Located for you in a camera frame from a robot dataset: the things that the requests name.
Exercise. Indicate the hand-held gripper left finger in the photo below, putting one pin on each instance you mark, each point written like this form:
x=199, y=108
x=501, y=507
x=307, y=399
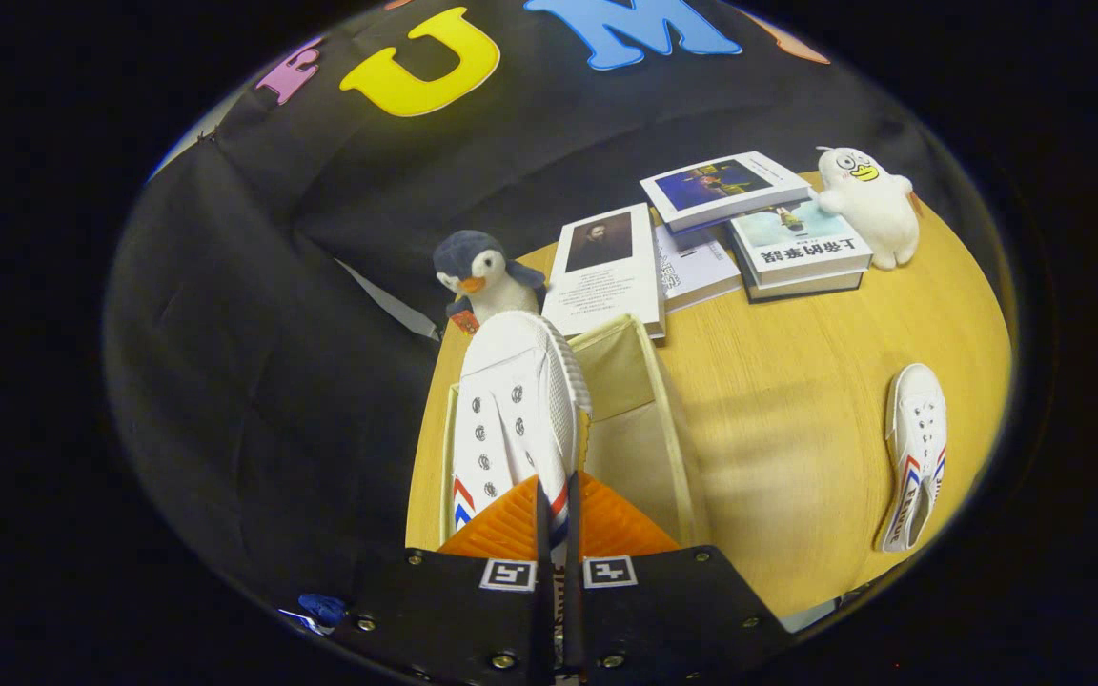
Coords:
x=543, y=610

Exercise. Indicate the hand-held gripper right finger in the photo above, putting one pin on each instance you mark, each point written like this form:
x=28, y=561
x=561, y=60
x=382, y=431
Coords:
x=573, y=619

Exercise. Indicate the beige fabric storage box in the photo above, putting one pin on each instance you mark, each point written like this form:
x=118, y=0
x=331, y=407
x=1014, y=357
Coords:
x=635, y=429

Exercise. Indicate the white shoe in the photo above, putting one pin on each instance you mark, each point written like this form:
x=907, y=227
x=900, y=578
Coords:
x=511, y=410
x=919, y=438

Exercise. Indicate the small blue object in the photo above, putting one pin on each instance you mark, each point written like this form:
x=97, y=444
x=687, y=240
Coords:
x=322, y=608

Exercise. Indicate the penguin plush toy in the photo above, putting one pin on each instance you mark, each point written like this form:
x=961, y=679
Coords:
x=492, y=281

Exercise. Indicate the white book with portrait cover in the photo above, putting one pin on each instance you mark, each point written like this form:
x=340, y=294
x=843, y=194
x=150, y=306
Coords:
x=606, y=272

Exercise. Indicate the thin white booklet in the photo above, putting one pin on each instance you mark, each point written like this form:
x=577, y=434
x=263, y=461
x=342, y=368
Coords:
x=697, y=267

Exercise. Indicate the thick book with pale cover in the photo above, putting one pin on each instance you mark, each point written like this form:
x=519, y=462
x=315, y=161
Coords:
x=797, y=248

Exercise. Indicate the book with blue picture cover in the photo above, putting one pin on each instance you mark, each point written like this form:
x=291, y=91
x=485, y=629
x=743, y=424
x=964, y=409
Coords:
x=721, y=186

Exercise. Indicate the white duck plush toy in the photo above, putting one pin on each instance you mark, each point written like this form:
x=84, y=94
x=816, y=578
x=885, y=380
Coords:
x=868, y=205

